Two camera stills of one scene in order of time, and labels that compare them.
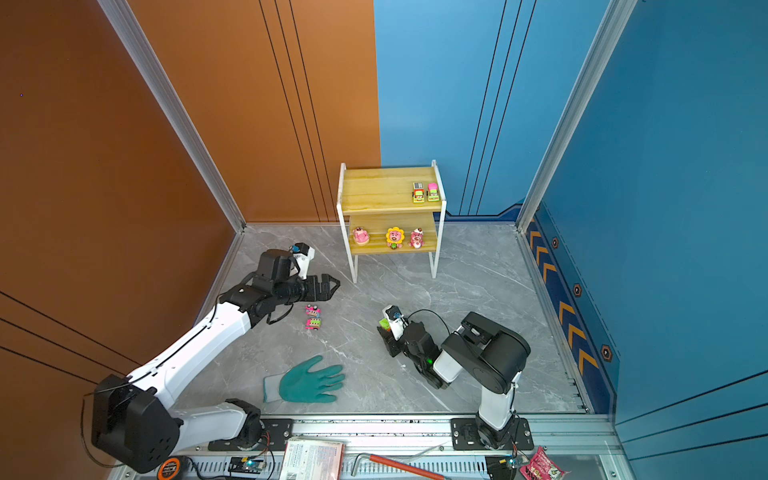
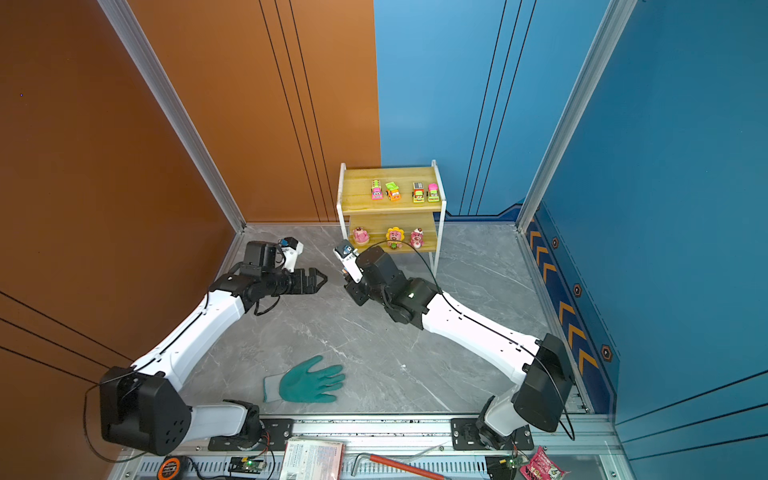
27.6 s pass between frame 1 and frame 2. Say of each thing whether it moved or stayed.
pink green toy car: moved
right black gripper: moved
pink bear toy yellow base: stayed
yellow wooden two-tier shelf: stayed
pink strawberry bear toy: stayed
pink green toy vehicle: stayed
